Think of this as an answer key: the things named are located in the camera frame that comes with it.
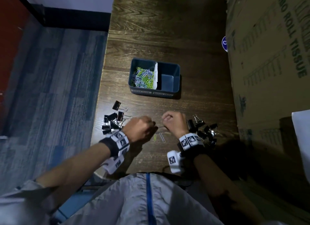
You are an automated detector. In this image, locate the person's left hand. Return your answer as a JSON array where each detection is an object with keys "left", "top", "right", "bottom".
[{"left": 122, "top": 116, "right": 158, "bottom": 144}]

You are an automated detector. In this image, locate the blue-grey plastic organiser box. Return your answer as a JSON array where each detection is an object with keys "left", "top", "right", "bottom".
[{"left": 128, "top": 58, "right": 181, "bottom": 98}]

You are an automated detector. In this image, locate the black wristband with marker blocks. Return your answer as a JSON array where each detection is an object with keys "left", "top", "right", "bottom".
[
  {"left": 167, "top": 133, "right": 207, "bottom": 174},
  {"left": 99, "top": 130, "right": 130, "bottom": 175}
]

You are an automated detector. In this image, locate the large printed cardboard box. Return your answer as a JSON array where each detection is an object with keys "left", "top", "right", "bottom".
[{"left": 225, "top": 0, "right": 310, "bottom": 209}]

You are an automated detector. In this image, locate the person's right hand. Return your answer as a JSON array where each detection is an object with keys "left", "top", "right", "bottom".
[{"left": 161, "top": 111, "right": 189, "bottom": 138}]

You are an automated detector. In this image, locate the pile of coloured paper clips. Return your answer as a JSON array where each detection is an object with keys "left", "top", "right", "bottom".
[{"left": 131, "top": 67, "right": 155, "bottom": 89}]

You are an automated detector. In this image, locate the person's right forearm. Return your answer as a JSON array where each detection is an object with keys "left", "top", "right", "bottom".
[{"left": 193, "top": 154, "right": 265, "bottom": 225}]

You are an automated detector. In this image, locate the person's left forearm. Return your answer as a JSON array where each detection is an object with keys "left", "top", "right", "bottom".
[{"left": 35, "top": 142, "right": 115, "bottom": 203}]

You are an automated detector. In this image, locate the pile of black binder clips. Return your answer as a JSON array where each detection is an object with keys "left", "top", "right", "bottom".
[
  {"left": 102, "top": 111, "right": 133, "bottom": 136},
  {"left": 186, "top": 114, "right": 218, "bottom": 146}
]

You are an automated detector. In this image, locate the white divider card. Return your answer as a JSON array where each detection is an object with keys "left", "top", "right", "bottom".
[{"left": 153, "top": 62, "right": 159, "bottom": 90}]

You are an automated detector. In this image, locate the lone black binder clip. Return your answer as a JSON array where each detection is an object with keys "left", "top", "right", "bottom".
[{"left": 112, "top": 100, "right": 128, "bottom": 112}]

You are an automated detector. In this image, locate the white paper sheet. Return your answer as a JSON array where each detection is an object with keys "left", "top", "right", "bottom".
[{"left": 291, "top": 110, "right": 310, "bottom": 184}]

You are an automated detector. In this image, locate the white jacket with blue zip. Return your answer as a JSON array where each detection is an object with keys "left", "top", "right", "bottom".
[{"left": 0, "top": 172, "right": 224, "bottom": 225}]

